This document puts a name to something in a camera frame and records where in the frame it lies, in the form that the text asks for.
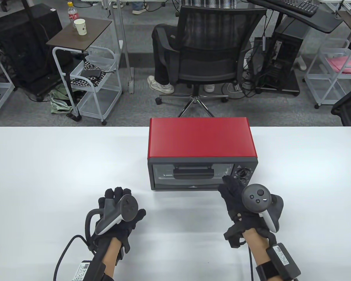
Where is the person's right hand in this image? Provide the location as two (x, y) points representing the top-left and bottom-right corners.
(218, 175), (284, 249)

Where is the person's left hand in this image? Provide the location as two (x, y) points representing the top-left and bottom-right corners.
(85, 187), (147, 253)

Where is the black oven door handle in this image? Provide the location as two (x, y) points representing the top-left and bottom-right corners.
(173, 166), (214, 179)

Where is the glass oven door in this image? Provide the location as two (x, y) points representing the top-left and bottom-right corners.
(151, 163), (235, 191)

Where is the red toaster oven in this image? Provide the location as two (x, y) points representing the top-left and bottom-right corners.
(148, 117), (258, 191)

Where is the person's right forearm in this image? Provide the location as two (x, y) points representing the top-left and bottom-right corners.
(243, 228), (277, 281)

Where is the person's left forearm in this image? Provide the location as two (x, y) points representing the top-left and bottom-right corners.
(101, 237), (123, 278)

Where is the grey left hand controller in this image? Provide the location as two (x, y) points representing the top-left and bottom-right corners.
(94, 195), (139, 235)

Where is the grey hand controller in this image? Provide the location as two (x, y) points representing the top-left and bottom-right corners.
(242, 184), (283, 233)
(94, 195), (139, 235)

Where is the grey right hand controller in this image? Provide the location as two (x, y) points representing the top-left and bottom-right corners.
(242, 184), (283, 233)

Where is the black right wrist sensor box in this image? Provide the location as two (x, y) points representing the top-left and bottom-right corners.
(256, 244), (302, 281)

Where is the black wrist sensor box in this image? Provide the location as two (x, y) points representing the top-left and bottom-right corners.
(256, 244), (302, 281)
(73, 261), (110, 281)

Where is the black left wrist sensor box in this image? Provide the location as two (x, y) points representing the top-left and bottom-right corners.
(73, 261), (110, 281)

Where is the white rolling cart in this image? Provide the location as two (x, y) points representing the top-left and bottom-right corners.
(67, 46), (123, 126)
(0, 38), (16, 121)
(304, 40), (351, 109)

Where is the green bag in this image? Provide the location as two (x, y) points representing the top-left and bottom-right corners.
(48, 89), (73, 114)

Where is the flat black pouch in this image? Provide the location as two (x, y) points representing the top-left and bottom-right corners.
(81, 69), (101, 79)

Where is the black mesh office chair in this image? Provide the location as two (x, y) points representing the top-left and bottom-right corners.
(156, 5), (268, 117)

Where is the checkered cloth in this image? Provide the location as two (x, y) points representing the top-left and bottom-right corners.
(71, 57), (106, 88)

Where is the white metal stand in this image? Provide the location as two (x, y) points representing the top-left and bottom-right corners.
(109, 0), (134, 94)

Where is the black computer tower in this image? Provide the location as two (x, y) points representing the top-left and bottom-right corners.
(252, 19), (304, 96)
(0, 4), (63, 97)

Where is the brown side table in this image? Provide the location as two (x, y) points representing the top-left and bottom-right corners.
(46, 17), (113, 121)

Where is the pink cloth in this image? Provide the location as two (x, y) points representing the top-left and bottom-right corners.
(326, 56), (351, 73)

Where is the white paper cup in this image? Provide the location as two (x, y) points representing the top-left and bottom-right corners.
(73, 19), (86, 36)

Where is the plastic soda bottle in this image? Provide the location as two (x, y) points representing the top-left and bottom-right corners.
(67, 1), (78, 29)

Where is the black desk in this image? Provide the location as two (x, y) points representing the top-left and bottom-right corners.
(249, 0), (344, 33)

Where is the black keyboard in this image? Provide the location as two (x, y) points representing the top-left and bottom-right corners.
(263, 0), (319, 17)

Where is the black right glove cable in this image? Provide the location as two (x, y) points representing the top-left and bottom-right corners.
(247, 244), (255, 281)

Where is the black glove cable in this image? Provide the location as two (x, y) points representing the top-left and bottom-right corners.
(247, 244), (255, 281)
(53, 235), (94, 281)

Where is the black left glove cable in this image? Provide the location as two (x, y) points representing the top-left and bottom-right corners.
(53, 235), (94, 281)

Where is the tangle of black cables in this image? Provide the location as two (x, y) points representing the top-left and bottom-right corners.
(228, 66), (269, 98)

